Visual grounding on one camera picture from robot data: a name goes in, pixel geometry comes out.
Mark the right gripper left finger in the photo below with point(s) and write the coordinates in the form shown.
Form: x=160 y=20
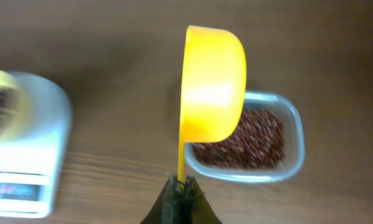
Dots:
x=164 y=209

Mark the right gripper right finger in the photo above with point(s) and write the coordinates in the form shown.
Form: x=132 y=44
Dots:
x=195 y=208

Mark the yellow measuring scoop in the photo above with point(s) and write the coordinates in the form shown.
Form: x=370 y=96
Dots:
x=213 y=84

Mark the white digital kitchen scale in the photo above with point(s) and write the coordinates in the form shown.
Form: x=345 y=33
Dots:
x=30 y=164

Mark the pale yellow bowl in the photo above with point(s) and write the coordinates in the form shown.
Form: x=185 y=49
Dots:
x=14 y=108

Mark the red beans in container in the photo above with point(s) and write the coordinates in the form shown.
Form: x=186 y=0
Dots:
x=257 y=143

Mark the clear plastic container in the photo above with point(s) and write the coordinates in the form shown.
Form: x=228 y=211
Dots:
x=294 y=146

